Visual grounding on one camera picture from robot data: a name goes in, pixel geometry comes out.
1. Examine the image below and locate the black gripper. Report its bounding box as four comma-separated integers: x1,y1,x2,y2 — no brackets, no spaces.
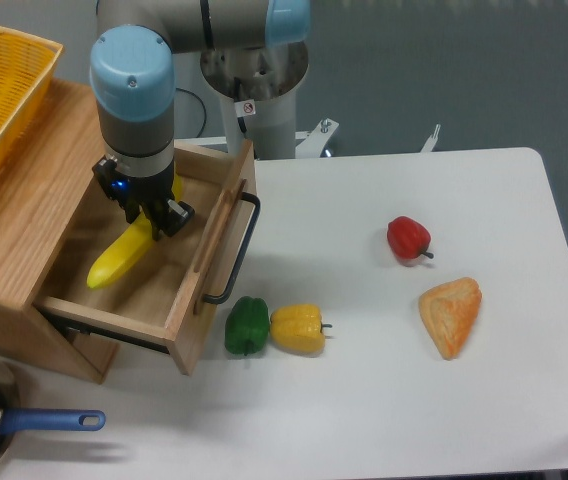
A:
92,157,195,240

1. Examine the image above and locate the yellow toy banana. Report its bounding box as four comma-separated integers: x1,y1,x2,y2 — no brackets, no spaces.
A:
86,172,184,290

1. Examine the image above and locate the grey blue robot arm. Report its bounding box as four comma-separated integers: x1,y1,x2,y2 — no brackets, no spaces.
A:
90,1,311,239

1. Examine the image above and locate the open wooden top drawer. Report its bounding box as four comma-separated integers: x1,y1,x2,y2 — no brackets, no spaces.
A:
35,141,256,375

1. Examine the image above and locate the wooden drawer cabinet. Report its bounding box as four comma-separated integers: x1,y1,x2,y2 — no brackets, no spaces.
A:
0,79,127,384

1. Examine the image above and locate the green toy bell pepper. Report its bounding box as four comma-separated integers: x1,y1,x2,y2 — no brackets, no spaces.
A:
224,296,270,356

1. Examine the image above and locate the yellow toy bell pepper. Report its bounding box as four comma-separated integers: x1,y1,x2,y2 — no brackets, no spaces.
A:
270,304,332,354

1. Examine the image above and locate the red toy bell pepper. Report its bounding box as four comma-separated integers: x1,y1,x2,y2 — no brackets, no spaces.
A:
386,216,434,261

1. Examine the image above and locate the orange toy bread wedge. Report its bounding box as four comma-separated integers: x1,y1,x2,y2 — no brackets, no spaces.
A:
418,277,483,360

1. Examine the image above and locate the black metal drawer handle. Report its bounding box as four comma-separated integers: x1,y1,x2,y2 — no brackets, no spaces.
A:
202,191,261,305

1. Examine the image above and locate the black floor cable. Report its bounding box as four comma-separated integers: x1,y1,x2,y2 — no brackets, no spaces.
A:
174,88,208,139

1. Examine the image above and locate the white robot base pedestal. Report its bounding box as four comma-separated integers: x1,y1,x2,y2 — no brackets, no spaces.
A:
200,41,339,160

